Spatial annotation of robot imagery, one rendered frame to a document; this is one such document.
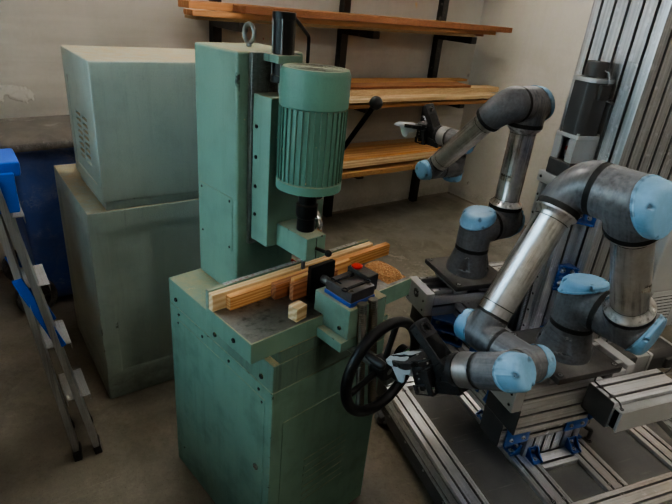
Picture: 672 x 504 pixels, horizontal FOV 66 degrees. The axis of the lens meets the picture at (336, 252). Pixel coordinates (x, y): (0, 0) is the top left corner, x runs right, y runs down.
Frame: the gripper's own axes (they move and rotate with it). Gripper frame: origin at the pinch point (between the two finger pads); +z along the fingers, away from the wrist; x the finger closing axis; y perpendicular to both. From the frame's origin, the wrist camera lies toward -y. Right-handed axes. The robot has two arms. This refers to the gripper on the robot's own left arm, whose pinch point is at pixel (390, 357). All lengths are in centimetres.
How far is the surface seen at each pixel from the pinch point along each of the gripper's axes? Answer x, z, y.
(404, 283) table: 33.2, 21.2, -10.4
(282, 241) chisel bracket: 2.3, 33.7, -33.1
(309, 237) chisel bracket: 3.8, 22.8, -32.2
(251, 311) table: -15.0, 31.1, -17.6
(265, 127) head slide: -1, 22, -63
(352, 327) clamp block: 1.2, 12.1, -7.2
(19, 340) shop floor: -43, 214, -19
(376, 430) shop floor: 56, 82, 57
